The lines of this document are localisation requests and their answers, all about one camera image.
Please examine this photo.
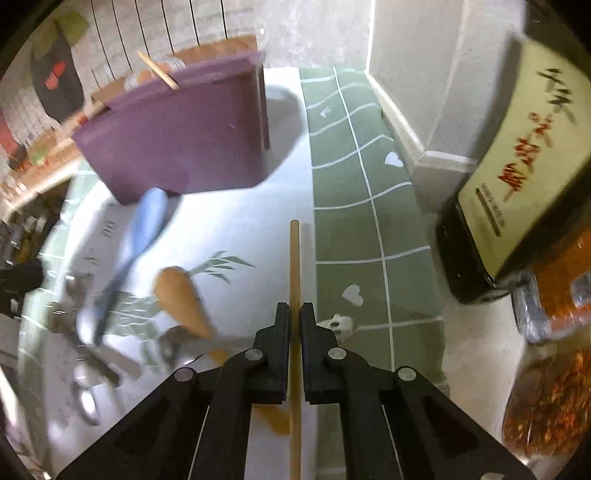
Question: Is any large metal spoon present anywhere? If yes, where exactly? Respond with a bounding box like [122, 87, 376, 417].
[71, 362, 102, 426]

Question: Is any wooden chopstick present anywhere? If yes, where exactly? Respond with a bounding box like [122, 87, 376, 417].
[137, 51, 179, 90]
[288, 220, 303, 480]

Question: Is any wooden spoon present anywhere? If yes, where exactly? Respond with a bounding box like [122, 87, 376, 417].
[152, 267, 290, 436]

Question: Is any blue plastic spoon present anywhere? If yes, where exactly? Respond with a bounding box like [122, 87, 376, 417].
[91, 187, 167, 345]

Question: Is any green white deer tablecloth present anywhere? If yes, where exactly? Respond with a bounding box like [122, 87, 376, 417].
[18, 67, 445, 474]

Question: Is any yellow lid chili jar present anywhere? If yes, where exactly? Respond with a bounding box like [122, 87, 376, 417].
[502, 347, 590, 459]

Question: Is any orange cap chili bottle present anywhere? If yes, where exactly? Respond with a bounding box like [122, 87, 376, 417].
[512, 228, 590, 344]

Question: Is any purple plastic utensil holder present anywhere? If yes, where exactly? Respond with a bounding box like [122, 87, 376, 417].
[72, 51, 270, 205]

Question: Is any dark soy sauce bottle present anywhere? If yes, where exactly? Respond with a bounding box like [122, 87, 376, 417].
[436, 38, 590, 304]

